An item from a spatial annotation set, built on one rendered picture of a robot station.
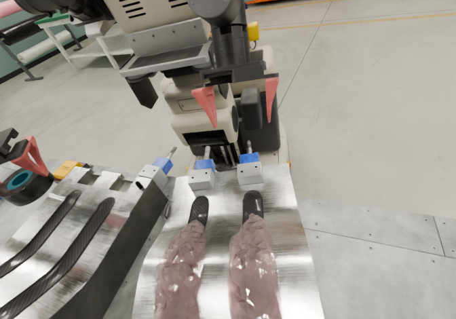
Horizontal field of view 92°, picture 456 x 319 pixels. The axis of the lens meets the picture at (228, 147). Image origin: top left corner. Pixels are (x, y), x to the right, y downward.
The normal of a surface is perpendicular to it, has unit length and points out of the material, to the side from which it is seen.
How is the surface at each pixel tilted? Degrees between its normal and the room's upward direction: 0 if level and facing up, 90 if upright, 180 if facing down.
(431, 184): 0
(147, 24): 98
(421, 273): 0
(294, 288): 11
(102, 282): 90
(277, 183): 0
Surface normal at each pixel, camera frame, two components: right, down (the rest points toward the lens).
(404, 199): -0.22, -0.69
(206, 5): -0.21, 0.33
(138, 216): 0.92, 0.07
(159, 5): -0.08, 0.81
